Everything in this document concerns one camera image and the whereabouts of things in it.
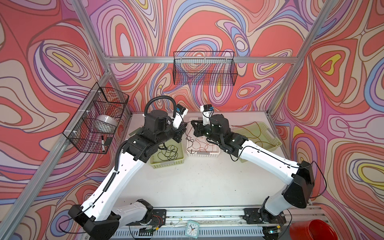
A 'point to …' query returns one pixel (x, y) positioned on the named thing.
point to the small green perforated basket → (157, 163)
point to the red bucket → (312, 229)
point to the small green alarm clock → (192, 230)
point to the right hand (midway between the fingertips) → (193, 125)
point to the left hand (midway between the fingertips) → (186, 122)
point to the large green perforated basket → (258, 133)
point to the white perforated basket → (201, 146)
